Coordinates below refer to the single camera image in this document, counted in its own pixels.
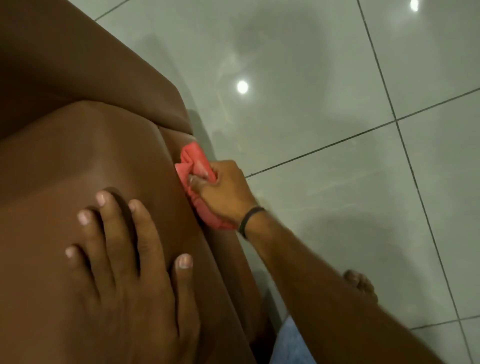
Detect person's right hand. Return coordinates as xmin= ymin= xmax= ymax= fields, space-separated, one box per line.
xmin=187 ymin=160 xmax=264 ymax=230

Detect person's left hand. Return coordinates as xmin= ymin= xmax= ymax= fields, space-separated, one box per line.
xmin=64 ymin=190 xmax=202 ymax=364

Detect red cleaning cloth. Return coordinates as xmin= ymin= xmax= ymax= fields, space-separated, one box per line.
xmin=175 ymin=142 xmax=236 ymax=230

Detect person's right forearm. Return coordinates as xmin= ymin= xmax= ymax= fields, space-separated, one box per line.
xmin=244 ymin=210 xmax=448 ymax=364

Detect black wristband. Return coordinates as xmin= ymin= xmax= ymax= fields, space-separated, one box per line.
xmin=238 ymin=206 xmax=266 ymax=240

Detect brown leather sofa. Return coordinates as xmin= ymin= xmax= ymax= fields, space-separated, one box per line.
xmin=0 ymin=0 xmax=280 ymax=364

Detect light blue shorts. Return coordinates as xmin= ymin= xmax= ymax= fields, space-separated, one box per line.
xmin=269 ymin=315 xmax=320 ymax=364

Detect person's bare foot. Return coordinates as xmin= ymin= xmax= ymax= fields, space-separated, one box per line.
xmin=343 ymin=269 xmax=380 ymax=307

